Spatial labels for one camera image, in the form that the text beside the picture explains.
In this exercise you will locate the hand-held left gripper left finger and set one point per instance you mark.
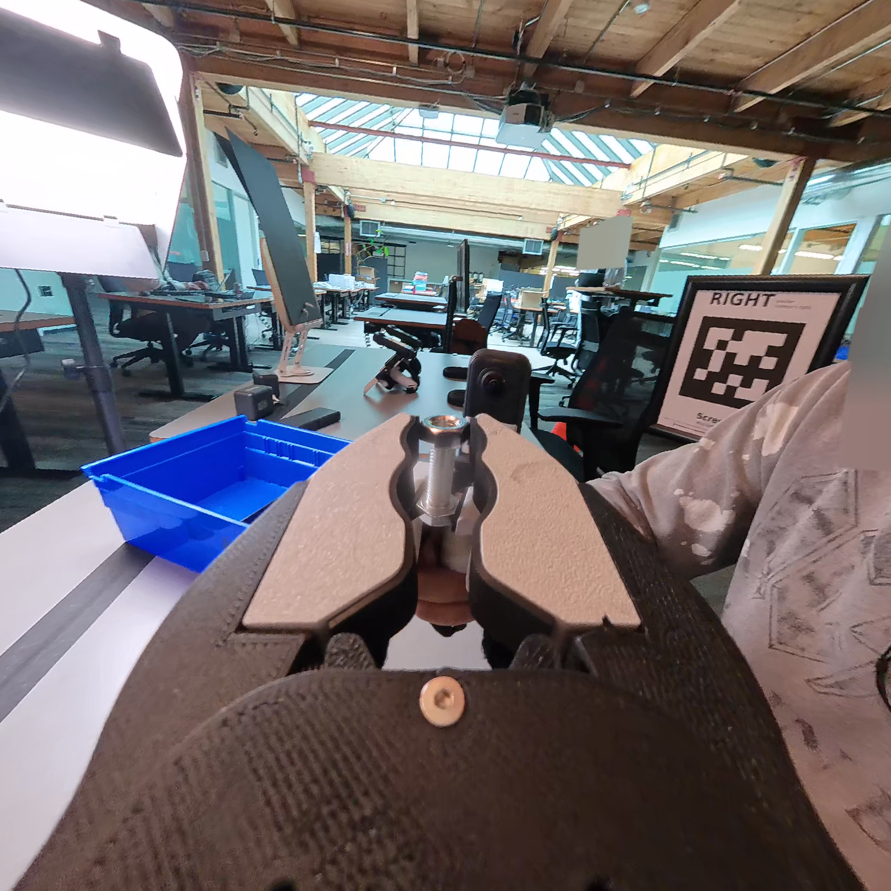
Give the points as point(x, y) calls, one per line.
point(334, 557)

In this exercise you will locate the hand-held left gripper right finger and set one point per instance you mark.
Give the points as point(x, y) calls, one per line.
point(557, 557)

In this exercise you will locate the silver hex nut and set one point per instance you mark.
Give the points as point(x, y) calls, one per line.
point(446, 426)

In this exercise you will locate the silver hex bolt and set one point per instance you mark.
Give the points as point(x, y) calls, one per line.
point(442, 481)

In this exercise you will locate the blue plastic bin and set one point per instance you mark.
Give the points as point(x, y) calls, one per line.
point(195, 494)

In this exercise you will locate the person's right forearm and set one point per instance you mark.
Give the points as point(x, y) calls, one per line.
point(682, 508)

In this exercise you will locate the person's right hand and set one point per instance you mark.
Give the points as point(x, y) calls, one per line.
point(443, 585)

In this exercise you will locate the black mesh office chair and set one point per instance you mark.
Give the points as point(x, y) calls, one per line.
point(602, 397)

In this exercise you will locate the black and white device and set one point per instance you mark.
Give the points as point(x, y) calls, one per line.
point(397, 362)

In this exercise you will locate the black computer monitor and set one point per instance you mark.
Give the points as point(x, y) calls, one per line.
point(464, 279)

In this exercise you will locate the black flat device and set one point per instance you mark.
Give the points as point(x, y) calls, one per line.
point(309, 419)

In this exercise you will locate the small black box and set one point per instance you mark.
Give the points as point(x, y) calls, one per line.
point(255, 397)

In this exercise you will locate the wooden board stand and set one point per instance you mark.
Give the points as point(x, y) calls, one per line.
point(300, 369)

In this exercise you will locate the framed marker sign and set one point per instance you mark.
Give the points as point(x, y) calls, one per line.
point(759, 355)

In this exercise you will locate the black flat panel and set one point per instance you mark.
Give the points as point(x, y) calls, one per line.
point(279, 237)

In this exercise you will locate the ceiling projector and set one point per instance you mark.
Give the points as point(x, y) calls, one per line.
point(524, 119)

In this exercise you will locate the wooden desk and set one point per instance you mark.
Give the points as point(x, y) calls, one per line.
point(181, 304)

